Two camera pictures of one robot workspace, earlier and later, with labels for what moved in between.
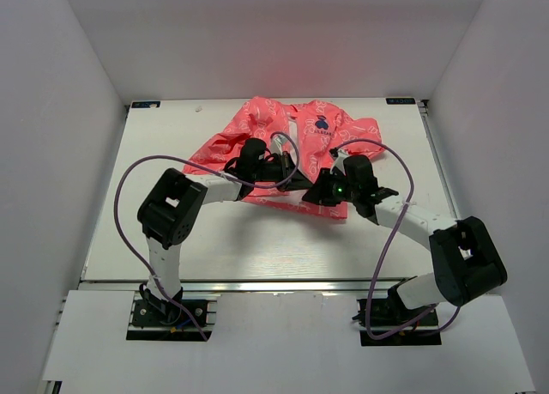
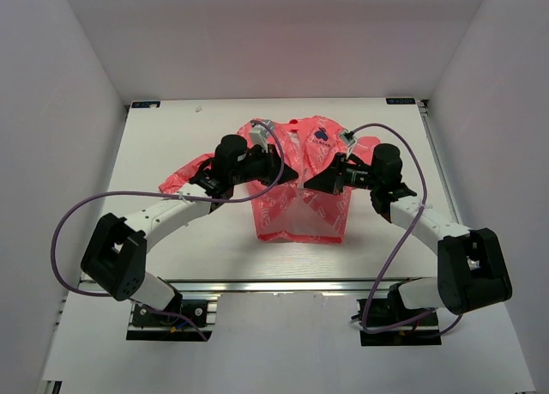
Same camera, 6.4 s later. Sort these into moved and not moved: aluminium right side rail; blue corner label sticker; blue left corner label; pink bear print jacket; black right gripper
Moved: black right gripper; pink bear print jacket
Not moved: blue left corner label; blue corner label sticker; aluminium right side rail
